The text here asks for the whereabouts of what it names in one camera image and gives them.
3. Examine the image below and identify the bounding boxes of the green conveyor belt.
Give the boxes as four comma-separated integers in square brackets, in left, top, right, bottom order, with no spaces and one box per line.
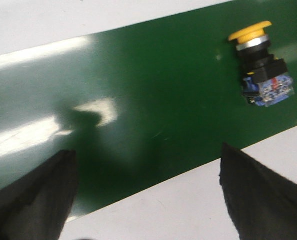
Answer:
[0,0,297,218]

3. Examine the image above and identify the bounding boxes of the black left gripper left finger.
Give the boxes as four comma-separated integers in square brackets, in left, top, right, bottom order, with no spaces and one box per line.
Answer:
[0,150,79,240]

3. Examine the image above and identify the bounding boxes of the yellow mushroom push button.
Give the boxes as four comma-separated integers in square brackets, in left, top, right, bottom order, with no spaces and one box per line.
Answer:
[228,20,295,107]

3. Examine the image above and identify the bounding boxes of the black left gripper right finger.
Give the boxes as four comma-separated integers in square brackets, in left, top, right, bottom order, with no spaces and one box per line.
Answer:
[219,143,297,240]

